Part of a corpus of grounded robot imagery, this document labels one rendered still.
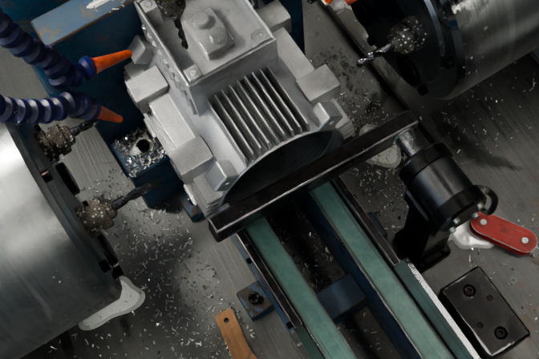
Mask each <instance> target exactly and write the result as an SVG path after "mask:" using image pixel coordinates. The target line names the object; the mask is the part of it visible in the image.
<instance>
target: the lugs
mask: <svg viewBox="0 0 539 359"><path fill-rule="evenodd" d="M249 1H250V3H251V4H252V1H251V0H249ZM127 50H130V51H131V53H132V56H131V59H132V61H133V62H134V63H135V64H148V63H149V61H150V59H151V58H152V56H153V55H154V52H153V50H152V47H151V44H150V42H148V41H147V39H146V37H145V35H138V34H137V35H136V36H135V37H134V39H133V40H132V42H131V43H130V45H129V46H128V48H127ZM309 117H310V118H311V119H312V120H313V122H314V124H315V125H316V127H317V128H318V129H319V130H330V129H333V128H334V127H335V126H336V125H337V123H338V122H339V121H340V120H341V119H342V117H343V116H342V114H341V113H340V111H339V110H338V108H337V107H336V106H335V105H334V103H332V102H325V103H318V104H317V105H316V106H315V107H314V108H313V109H312V111H311V112H310V113H309ZM239 176H240V175H239V174H238V173H237V170H236V169H235V167H234V166H233V165H232V163H231V162H230V160H222V161H217V162H216V163H215V164H214V165H213V166H212V167H211V168H210V169H209V171H208V172H207V173H206V174H205V178H206V179H207V181H208V183H209V185H210V186H211V188H212V189H213V191H214V192H221V191H227V190H229V189H230V187H231V186H232V185H233V184H234V182H235V181H236V180H237V179H238V178H239Z"/></svg>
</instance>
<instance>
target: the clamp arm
mask: <svg viewBox="0 0 539 359"><path fill-rule="evenodd" d="M418 122H419V121H418V119H417V118H416V117H415V116H414V115H413V114H412V112H411V111H410V110H406V111H404V112H402V113H400V114H398V115H397V116H395V117H393V118H391V119H389V120H388V121H386V122H384V123H381V124H380V125H378V126H377V127H374V128H372V129H371V130H369V131H367V132H365V133H363V134H362V135H360V136H358V137H356V138H353V136H350V137H348V138H346V139H344V140H343V141H342V146H340V147H337V148H336V149H334V150H333V151H330V152H328V153H327V154H325V155H323V156H321V157H319V158H318V159H316V160H314V161H312V162H310V163H308V164H307V165H305V166H303V167H301V168H299V169H298V170H296V171H293V172H292V173H290V174H289V175H286V176H284V177H283V178H281V179H279V180H277V181H275V182H274V183H272V184H270V185H268V186H266V187H265V188H263V189H261V190H259V191H257V192H255V193H253V194H252V195H250V196H248V197H246V198H244V199H243V200H240V201H239V202H237V203H235V204H233V205H231V206H229V204H228V203H227V204H224V205H223V206H221V207H219V208H218V211H219V212H218V213H217V214H215V215H213V216H211V217H209V218H208V224H209V231H210V232H211V234H212V235H213V237H214V239H215V241H216V242H221V241H223V240H224V239H226V238H228V237H230V236H231V235H233V234H235V233H237V232H239V231H240V230H242V229H244V228H246V227H248V226H250V225H251V224H253V223H255V222H257V221H259V220H260V219H262V218H264V217H266V216H268V215H269V214H271V213H273V212H275V211H277V210H278V209H280V208H282V207H284V206H286V205H287V204H289V203H291V202H293V201H295V200H296V199H298V198H300V197H302V196H304V195H305V194H307V193H309V192H311V191H313V190H314V189H316V188H318V187H320V186H322V185H323V184H325V183H327V182H329V181H331V180H332V179H334V178H336V177H338V176H339V175H341V174H343V173H345V172H346V171H349V170H350V169H352V168H353V167H356V166H358V165H360V164H361V163H363V162H365V161H367V160H368V159H370V158H372V157H374V156H375V155H378V154H379V153H381V152H382V151H385V150H387V149H388V148H389V147H392V146H394V145H397V146H398V147H400V145H399V144H398V143H397V141H396V140H397V139H398V141H399V142H400V144H401V143H403V141H404V140H405V138H404V137H403V136H402V134H403V133H405V132H406V133H405V135H406V136H407V138H409V137H410V138H411V137H412V136H415V129H416V128H417V125H418ZM410 131H411V132H410ZM411 133H412V134H413V135H412V134H411Z"/></svg>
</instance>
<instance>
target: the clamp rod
mask: <svg viewBox="0 0 539 359"><path fill-rule="evenodd" d="M410 132H411V131H410ZM405 133H406V132H405ZM405 133H403V134H402V136H403V137H404V138H405V140H404V141H403V143H401V144H400V142H399V141H398V139H397V140H396V141H397V143H398V144H399V145H400V148H401V149H402V151H403V152H404V154H405V155H406V156H407V157H408V158H410V157H411V156H412V155H414V154H415V153H416V152H417V151H419V150H420V149H422V148H423V146H422V145H421V144H420V142H419V141H418V140H417V138H416V137H415V136H412V137H411V138H410V137H409V138H407V136H406V135H405ZM411 134H412V133H411ZM412 135H413V134H412Z"/></svg>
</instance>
